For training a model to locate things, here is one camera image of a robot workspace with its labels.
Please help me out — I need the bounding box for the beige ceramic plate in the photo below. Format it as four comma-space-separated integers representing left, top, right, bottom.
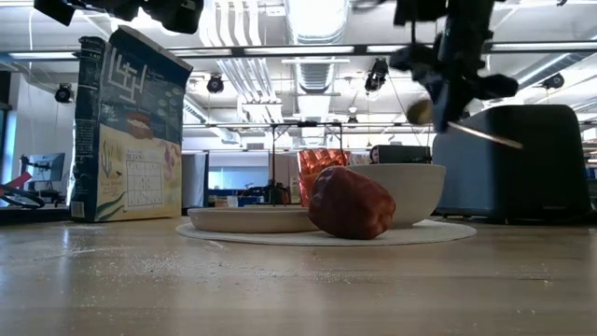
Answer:
187, 205, 321, 235

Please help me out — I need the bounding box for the copper orange faceted tumbler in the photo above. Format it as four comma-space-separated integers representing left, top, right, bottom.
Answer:
297, 147, 352, 208

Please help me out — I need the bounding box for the black ceiling spotlight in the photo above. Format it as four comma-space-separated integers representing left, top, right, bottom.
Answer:
364, 57, 390, 93
541, 72, 566, 91
53, 82, 76, 105
205, 73, 226, 96

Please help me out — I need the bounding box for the black toaster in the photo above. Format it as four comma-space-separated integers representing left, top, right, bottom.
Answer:
432, 104, 593, 225

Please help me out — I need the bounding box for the blue cereal box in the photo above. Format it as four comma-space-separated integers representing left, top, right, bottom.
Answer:
68, 24, 194, 223

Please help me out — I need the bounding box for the background black workbench frame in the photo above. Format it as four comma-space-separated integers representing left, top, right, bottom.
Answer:
181, 121, 412, 209

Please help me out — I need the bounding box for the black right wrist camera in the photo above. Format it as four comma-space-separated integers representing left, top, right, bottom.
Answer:
475, 73, 521, 101

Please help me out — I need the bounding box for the background computer monitor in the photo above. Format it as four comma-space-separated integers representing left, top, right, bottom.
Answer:
27, 151, 67, 185

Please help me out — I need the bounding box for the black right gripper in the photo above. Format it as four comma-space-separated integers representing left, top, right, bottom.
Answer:
388, 24, 492, 134

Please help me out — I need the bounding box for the black table frame rail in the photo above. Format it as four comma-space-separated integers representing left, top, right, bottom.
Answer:
0, 204, 198, 226

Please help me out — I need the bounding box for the white ceramic bowl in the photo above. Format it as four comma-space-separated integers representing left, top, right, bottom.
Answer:
346, 162, 447, 231

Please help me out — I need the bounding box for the red toy fruit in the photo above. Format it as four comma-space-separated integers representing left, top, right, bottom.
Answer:
307, 165, 397, 241

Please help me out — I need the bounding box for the white round woven placemat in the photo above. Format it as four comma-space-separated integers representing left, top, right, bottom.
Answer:
175, 218, 479, 247

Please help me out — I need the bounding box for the red and black wheel device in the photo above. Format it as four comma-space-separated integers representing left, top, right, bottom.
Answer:
0, 171, 48, 211

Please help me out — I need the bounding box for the silver ventilation duct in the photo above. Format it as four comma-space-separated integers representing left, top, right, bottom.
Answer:
285, 0, 351, 95

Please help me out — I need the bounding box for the black flat screen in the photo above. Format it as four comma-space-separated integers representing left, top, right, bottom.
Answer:
376, 144, 432, 166

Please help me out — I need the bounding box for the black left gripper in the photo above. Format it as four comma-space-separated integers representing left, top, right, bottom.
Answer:
76, 0, 205, 35

